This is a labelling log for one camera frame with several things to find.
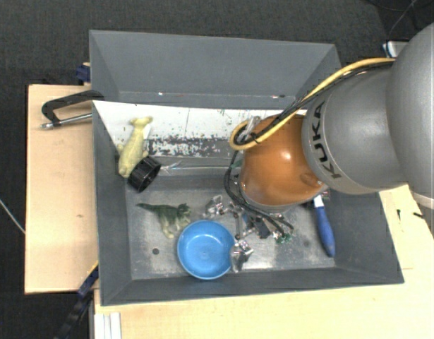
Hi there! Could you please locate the pale wood board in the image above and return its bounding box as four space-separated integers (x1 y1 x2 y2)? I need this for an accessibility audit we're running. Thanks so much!
24 83 100 295

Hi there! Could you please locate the black plastic ring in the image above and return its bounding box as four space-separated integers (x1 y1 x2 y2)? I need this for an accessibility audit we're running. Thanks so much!
127 155 162 194

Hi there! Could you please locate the green toy dinosaur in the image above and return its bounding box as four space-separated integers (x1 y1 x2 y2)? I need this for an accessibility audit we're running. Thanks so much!
135 202 193 239

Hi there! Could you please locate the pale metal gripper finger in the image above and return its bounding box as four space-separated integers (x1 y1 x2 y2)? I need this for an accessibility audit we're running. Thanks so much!
231 240 255 273
204 195 229 219

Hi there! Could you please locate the blue bowl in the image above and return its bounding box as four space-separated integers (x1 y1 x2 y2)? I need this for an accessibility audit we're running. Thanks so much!
176 219 236 281

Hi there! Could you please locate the yellow toy animal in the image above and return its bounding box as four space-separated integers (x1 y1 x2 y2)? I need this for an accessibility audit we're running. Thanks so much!
116 115 155 179

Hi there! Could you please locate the grey metal bin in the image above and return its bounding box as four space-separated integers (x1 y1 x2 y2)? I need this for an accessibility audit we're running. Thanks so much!
88 29 405 307

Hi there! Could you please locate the blue handled tool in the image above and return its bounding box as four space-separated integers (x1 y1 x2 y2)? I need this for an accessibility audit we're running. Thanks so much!
313 194 337 258

